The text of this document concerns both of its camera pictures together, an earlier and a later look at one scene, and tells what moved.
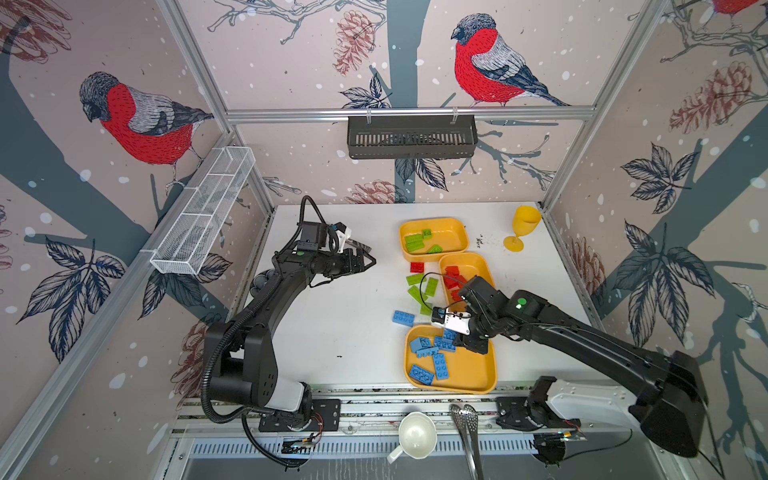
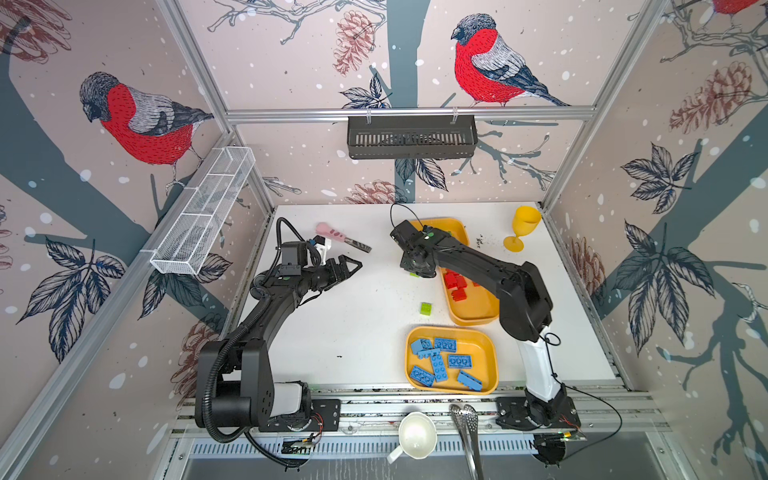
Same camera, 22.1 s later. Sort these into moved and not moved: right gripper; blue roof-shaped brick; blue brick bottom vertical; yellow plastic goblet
Moved: right gripper
Not moved: yellow plastic goblet; blue brick bottom vertical; blue roof-shaped brick
